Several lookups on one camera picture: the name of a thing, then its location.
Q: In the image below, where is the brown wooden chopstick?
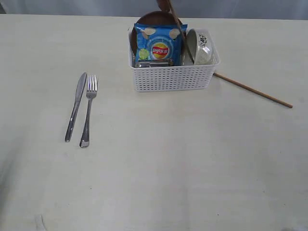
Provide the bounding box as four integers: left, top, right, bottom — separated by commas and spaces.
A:
167, 0, 187, 44
214, 73, 293, 109

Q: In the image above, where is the blue chips bag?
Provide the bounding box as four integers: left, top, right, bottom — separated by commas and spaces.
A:
134, 23, 188, 66

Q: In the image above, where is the silver fork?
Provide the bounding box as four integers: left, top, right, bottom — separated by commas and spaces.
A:
79, 75, 98, 148

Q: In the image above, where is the silver table knife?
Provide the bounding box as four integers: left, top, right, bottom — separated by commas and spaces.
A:
64, 72, 87, 142

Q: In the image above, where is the white patterned ceramic bowl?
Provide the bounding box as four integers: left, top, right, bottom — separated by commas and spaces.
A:
187, 29, 214, 65

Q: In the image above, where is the white perforated plastic basket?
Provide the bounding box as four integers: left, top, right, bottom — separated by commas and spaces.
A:
127, 28, 220, 92

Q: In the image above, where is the brown round plate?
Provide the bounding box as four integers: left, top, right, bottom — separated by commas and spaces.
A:
130, 11, 184, 55

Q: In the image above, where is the shiny steel cup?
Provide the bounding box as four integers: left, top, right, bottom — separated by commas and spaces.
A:
135, 59, 173, 68

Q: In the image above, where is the red-brown wooden spoon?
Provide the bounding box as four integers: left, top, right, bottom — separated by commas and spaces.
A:
156, 0, 170, 13

